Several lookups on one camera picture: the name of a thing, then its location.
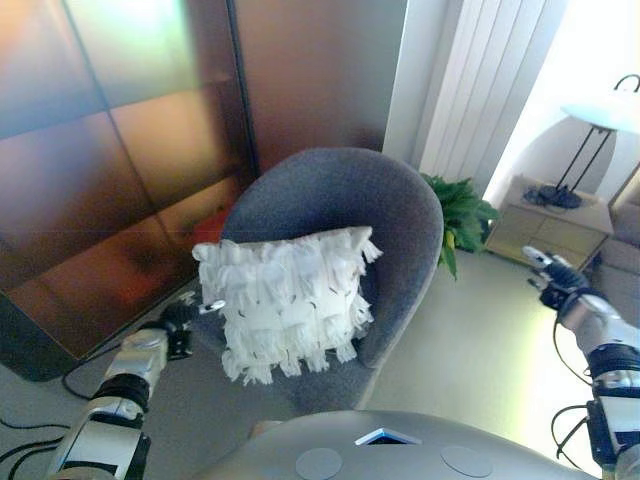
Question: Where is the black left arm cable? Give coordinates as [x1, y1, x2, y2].
[61, 362, 99, 401]

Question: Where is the grey fabric armchair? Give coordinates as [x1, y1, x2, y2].
[192, 147, 446, 414]

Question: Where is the glossy brown panel wardrobe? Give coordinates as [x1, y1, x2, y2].
[0, 0, 409, 384]

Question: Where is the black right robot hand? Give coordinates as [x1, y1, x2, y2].
[522, 245, 594, 314]

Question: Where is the white pleated curtain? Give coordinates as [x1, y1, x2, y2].
[418, 0, 571, 197]

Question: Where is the silver robot torso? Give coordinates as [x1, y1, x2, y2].
[192, 409, 602, 480]

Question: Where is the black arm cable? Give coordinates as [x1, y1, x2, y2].
[549, 319, 597, 462]
[61, 362, 99, 401]

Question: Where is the blue cable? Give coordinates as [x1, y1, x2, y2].
[0, 417, 69, 474]

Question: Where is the green potted plant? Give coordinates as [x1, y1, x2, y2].
[419, 172, 501, 282]

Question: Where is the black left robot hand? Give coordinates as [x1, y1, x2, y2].
[162, 292, 226, 334]

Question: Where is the white fringed cushion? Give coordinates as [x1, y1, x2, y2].
[192, 225, 385, 387]

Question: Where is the light wooden nightstand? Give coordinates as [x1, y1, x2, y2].
[484, 173, 614, 272]

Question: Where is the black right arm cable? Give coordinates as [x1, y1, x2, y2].
[549, 319, 597, 462]

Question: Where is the upholstered bed frame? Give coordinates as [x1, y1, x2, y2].
[594, 164, 640, 281]

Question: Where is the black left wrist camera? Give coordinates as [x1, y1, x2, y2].
[167, 329, 194, 362]

